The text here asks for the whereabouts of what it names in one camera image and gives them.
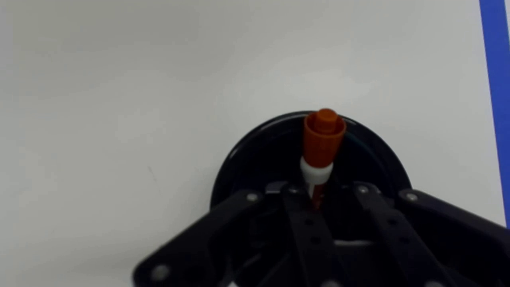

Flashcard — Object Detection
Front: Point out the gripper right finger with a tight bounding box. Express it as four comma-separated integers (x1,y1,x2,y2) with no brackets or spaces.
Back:
352,182,510,287

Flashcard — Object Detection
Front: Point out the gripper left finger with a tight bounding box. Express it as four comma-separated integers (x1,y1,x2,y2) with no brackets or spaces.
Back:
133,183,351,287

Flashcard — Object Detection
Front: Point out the black mug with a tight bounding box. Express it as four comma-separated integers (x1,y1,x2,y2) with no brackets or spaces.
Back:
210,111,413,246

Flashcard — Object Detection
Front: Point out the orange capped marker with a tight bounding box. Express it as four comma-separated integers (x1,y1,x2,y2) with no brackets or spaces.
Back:
300,108,347,210

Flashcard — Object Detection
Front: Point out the blue tape strip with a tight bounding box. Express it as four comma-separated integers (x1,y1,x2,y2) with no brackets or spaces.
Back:
479,0,510,228

